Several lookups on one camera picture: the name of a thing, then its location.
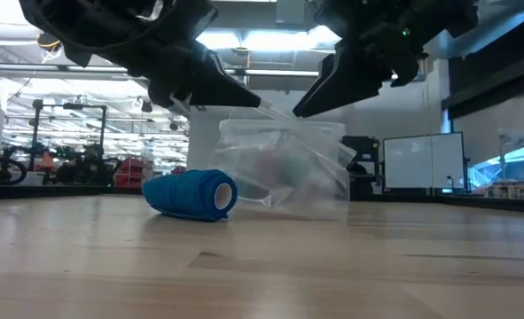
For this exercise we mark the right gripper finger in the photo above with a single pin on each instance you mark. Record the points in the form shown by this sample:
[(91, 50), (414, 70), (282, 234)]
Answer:
[(341, 88)]

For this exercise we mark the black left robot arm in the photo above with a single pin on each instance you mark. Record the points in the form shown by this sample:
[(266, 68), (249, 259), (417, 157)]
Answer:
[(66, 26)]

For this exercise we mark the clear plastic bag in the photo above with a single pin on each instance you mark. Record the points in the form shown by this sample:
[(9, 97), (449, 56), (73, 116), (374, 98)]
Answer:
[(315, 177)]

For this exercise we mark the long ceiling light fixture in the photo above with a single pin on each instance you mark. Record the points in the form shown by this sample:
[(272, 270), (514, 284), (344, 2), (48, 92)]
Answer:
[(22, 68)]

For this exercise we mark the white whiteboard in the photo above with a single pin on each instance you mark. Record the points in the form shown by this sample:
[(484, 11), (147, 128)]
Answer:
[(421, 159)]

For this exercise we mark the tray of snack packs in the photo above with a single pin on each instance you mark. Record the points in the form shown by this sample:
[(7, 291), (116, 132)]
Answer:
[(514, 190)]

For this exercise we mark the clear plastic storage bin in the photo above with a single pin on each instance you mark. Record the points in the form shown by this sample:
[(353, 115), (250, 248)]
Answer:
[(328, 126)]

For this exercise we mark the black equipment cart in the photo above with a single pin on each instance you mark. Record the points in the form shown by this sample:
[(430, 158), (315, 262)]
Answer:
[(368, 148)]

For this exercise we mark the black camera stand frame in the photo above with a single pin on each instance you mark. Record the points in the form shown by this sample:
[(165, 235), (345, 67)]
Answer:
[(37, 119)]

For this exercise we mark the red shelf unit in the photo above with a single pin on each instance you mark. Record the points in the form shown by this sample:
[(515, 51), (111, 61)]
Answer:
[(130, 170)]

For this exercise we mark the blue elastic bandage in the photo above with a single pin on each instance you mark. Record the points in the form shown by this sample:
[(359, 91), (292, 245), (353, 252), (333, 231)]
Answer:
[(182, 195)]

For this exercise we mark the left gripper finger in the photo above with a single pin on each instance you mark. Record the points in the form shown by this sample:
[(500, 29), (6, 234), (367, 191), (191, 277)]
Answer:
[(217, 91)]

